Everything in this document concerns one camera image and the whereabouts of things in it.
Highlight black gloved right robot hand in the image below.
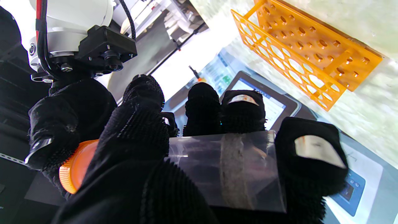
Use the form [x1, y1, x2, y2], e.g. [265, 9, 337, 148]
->
[25, 78, 118, 199]

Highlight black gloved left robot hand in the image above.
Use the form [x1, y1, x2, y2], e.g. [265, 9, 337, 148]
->
[51, 74, 349, 224]

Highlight orange round tube cap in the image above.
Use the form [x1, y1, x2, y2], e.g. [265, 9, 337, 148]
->
[58, 139, 100, 195]

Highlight clear plastic test tube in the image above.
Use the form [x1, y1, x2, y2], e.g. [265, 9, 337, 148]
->
[168, 130, 287, 214]

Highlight orange test tube rack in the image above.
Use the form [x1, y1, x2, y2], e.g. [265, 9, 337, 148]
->
[231, 0, 383, 112]

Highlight printed laboratory backdrop poster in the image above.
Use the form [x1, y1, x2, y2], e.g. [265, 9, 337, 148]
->
[162, 47, 398, 224]

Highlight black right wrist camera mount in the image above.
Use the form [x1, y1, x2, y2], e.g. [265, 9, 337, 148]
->
[75, 25, 138, 72]

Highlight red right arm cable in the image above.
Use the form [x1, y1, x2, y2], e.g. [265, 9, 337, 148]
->
[35, 0, 48, 50]

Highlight black braided camera cable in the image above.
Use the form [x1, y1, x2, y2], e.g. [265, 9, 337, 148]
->
[119, 0, 137, 41]

